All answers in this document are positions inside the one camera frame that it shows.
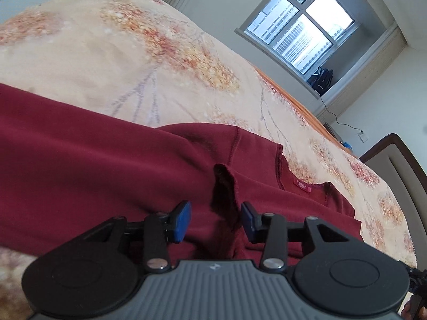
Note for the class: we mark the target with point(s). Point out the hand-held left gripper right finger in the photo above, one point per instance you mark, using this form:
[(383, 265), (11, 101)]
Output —
[(249, 221)]

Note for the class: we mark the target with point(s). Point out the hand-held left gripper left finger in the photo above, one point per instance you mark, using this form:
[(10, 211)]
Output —
[(182, 221)]

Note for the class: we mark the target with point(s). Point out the dark red knit garment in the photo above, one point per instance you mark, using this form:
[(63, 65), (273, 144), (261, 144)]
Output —
[(83, 160)]

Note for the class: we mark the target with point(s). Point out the person's right hand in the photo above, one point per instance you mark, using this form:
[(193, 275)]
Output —
[(406, 310)]

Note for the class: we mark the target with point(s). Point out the padded brown-framed headboard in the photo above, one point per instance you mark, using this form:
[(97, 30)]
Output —
[(397, 173)]

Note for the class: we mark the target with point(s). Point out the orange bed sheet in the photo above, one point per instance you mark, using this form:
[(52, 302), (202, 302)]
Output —
[(293, 103)]

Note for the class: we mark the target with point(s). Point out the dark backpack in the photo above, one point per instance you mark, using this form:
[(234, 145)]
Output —
[(321, 79)]

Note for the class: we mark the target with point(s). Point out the floral beige bedspread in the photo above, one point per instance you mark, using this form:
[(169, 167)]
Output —
[(140, 60)]

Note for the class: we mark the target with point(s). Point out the white framed window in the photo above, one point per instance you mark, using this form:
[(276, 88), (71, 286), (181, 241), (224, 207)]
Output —
[(300, 23)]

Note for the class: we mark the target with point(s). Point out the white wall socket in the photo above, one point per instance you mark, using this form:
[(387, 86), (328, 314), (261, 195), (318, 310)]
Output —
[(362, 136)]

